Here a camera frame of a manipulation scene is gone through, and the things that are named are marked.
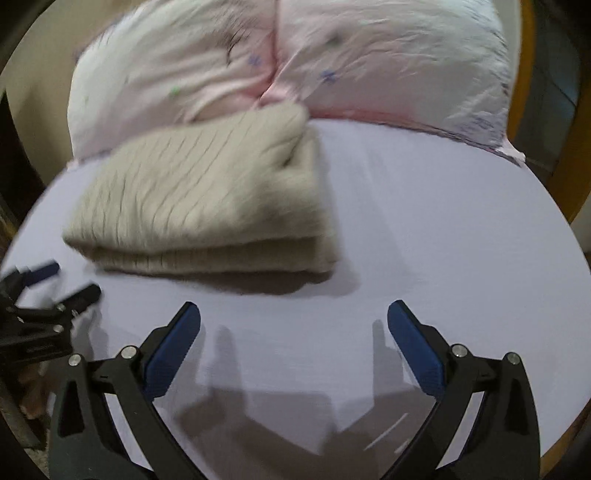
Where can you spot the yellow wooden bed frame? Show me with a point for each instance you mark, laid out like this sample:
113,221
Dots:
561,175

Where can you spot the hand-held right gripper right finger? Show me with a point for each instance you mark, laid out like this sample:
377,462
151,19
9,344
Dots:
415,353

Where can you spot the person's left hand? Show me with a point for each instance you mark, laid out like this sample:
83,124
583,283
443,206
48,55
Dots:
33,387

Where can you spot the beige knit sweater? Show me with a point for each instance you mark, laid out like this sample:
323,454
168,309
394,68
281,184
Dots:
203,194

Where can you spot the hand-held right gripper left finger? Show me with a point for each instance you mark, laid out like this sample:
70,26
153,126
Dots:
173,353

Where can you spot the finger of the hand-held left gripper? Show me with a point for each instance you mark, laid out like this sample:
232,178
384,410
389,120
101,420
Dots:
42,271
85,295

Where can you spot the pink floral pillow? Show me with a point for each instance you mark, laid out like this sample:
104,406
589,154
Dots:
171,69
392,60

